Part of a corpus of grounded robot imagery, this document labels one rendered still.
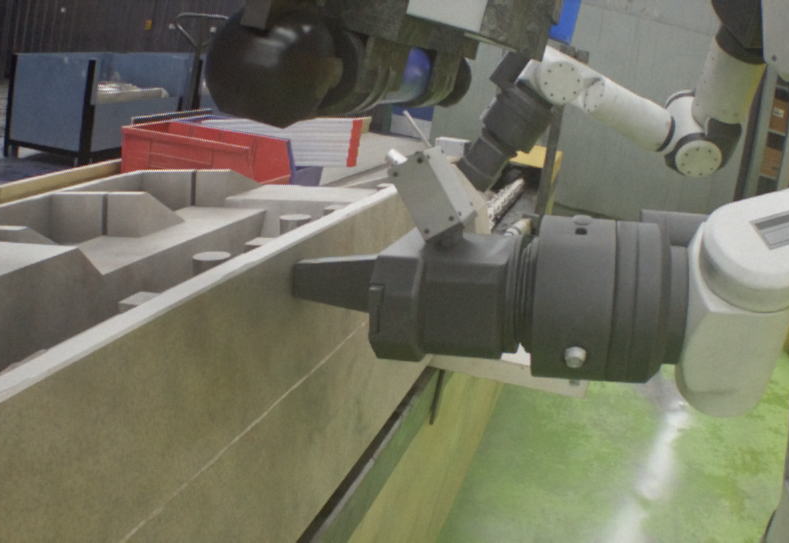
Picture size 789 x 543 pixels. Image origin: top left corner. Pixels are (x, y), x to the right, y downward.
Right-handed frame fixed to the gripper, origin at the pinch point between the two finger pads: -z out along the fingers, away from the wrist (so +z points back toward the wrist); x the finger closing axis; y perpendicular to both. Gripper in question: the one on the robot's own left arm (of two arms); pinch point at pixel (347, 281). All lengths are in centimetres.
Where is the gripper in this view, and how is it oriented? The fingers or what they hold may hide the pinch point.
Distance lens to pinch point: 43.7
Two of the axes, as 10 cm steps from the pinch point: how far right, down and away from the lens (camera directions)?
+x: 3.1, -2.3, 9.2
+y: -0.1, -9.7, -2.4
